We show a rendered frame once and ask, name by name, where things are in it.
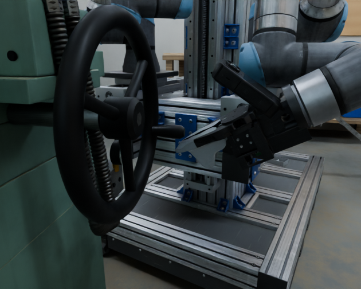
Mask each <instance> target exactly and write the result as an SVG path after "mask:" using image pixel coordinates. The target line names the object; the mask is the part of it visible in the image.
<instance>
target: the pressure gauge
mask: <svg viewBox="0 0 361 289"><path fill-rule="evenodd" d="M109 155H110V160H111V162H112V167H113V168H114V169H115V172H118V171H119V165H123V164H122V160H121V153H120V146H119V140H115V141H114V142H113V143H112V145H111V148H110V154H109Z"/></svg>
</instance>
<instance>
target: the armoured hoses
mask: <svg viewBox="0 0 361 289"><path fill-rule="evenodd" d="M43 3H44V6H45V8H44V9H45V12H46V13H45V15H46V16H47V19H46V20H47V22H48V28H49V33H50V39H51V42H50V43H51V44H52V49H53V55H54V57H53V58H54V60H55V62H54V64H55V65H56V68H55V69H56V70H57V72H56V74H58V69H59V66H60V61H61V58H62V54H63V52H64V49H65V46H66V43H67V42H68V39H69V37H70V35H71V33H72V32H73V29H74V28H75V27H76V25H77V24H78V23H79V21H80V18H81V17H80V11H79V6H78V1H77V0H43ZM63 12H64V14H63ZM63 16H65V19H64V18H63ZM65 20H66V24H64V21H65ZM66 25H67V27H66ZM65 27H66V29H67V30H68V32H67V30H66V29H65ZM66 32H67V34H68V35H67V34H66ZM67 38H68V39H67ZM90 70H91V69H90ZM90 70H89V75H88V80H87V86H86V91H85V92H86V93H88V94H90V95H92V96H93V97H95V96H96V95H95V94H94V92H95V90H94V89H93V88H94V86H93V85H92V84H93V81H92V77H91V73H90ZM86 131H87V133H86ZM87 136H88V137H87ZM88 139H89V142H88ZM103 140H104V138H103V134H102V132H101V131H100V130H91V129H85V128H84V142H85V152H86V156H87V162H88V167H89V172H90V175H91V179H92V181H93V184H94V186H95V188H96V190H97V192H98V188H97V185H96V184H98V187H99V192H100V197H101V198H102V199H103V200H104V201H106V202H114V201H115V196H114V195H115V194H114V190H113V186H112V185H113V184H112V180H111V173H110V169H109V166H108V165H109V163H108V159H107V152H106V148H105V144H104V143H105V142H104V141H103ZM89 143H90V144H89ZM88 145H90V147H89V146H88ZM90 149H91V151H90ZM90 153H92V155H91V154H90ZM91 156H92V157H93V158H91ZM92 160H93V162H92ZM93 164H94V167H93ZM93 168H95V170H94V169H93ZM94 172H95V173H96V177H95V173H94ZM96 178H97V182H98V183H97V182H96ZM99 192H98V193H99ZM88 222H89V226H90V229H91V231H92V232H93V234H95V235H96V236H103V235H105V234H107V233H108V232H110V231H111V230H113V229H115V228H116V227H118V225H120V221H118V222H115V223H113V224H98V223H96V222H93V221H91V220H89V219H88Z"/></svg>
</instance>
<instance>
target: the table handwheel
mask: <svg viewBox="0 0 361 289"><path fill-rule="evenodd" d="M112 29H117V30H119V31H120V32H122V33H123V35H124V36H125V37H126V39H127V40H128V42H129V44H130V45H131V48H132V50H133V52H134V55H135V58H136V61H137V65H136V68H135V71H134V73H133V76H132V79H131V81H130V84H129V86H128V88H127V91H126V93H125V95H124V97H116V96H109V97H106V98H105V100H104V101H100V100H99V99H97V98H95V97H93V96H92V95H90V94H88V93H86V92H85V91H86V86H87V80H88V75H89V70H90V67H91V63H92V60H93V57H94V54H95V51H96V49H97V47H98V45H99V43H100V41H101V40H102V39H103V37H104V36H105V35H106V33H108V32H109V31H110V30H112ZM141 82H142V91H143V105H142V103H141V102H140V100H139V99H138V98H137V94H138V90H139V87H140V83H141ZM6 114H7V118H8V120H9V122H10V123H12V124H15V125H24V126H44V127H53V136H54V147H55V151H56V158H57V163H58V168H59V171H60V174H61V178H62V181H63V183H64V186H65V189H66V191H67V193H68V195H69V197H70V199H71V201H72V202H73V204H74V205H75V207H76V208H77V209H78V210H79V211H80V213H81V214H83V215H84V216H85V217H86V218H87V219H89V220H91V221H93V222H96V223H98V224H113V223H115V222H118V221H120V220H122V219H123V218H124V217H125V216H127V215H128V214H129V213H130V212H131V211H132V210H133V208H134V207H135V206H136V204H137V203H138V201H139V199H140V198H141V196H142V194H143V192H144V189H145V187H146V184H147V181H148V178H149V176H150V172H151V168H152V163H153V160H154V155H155V148H156V140H157V136H156V135H152V127H153V126H158V117H159V100H158V84H157V78H156V70H155V64H154V59H153V56H152V51H151V48H150V45H149V42H148V39H147V37H146V35H145V33H144V31H143V29H142V27H141V25H140V23H139V22H138V21H137V19H136V18H135V17H134V16H133V15H132V14H131V13H130V12H129V11H127V10H126V9H124V8H122V7H120V6H117V5H101V6H99V7H96V8H94V9H92V10H91V11H89V12H88V13H86V15H85V16H83V18H82V19H81V20H80V21H79V23H78V24H77V25H76V27H75V28H74V29H73V32H72V33H71V35H70V37H69V39H68V42H67V43H66V46H65V49H64V52H63V54H62V58H61V61H60V66H59V69H58V74H57V79H56V86H55V91H54V100H53V103H46V102H38V103H33V104H11V103H10V104H9V105H8V107H7V111H6ZM84 128H85V129H91V130H100V131H101V132H102V134H103V135H104V136H105V137H106V138H107V139H118V140H119V146H120V153H121V160H122V164H123V174H124V186H125V191H124V192H123V193H122V195H121V196H120V197H119V198H118V199H117V200H115V201H114V202H106V201H104V200H103V199H102V198H101V197H100V195H99V194H98V192H97V190H96V188H95V186H94V184H93V181H92V179H91V175H90V172H89V167H88V162H87V156H86V152H85V142H84ZM141 134H142V140H141V144H140V150H139V155H138V160H137V163H136V166H135V170H134V168H133V161H132V146H131V141H132V140H136V139H137V138H138V137H140V135H141Z"/></svg>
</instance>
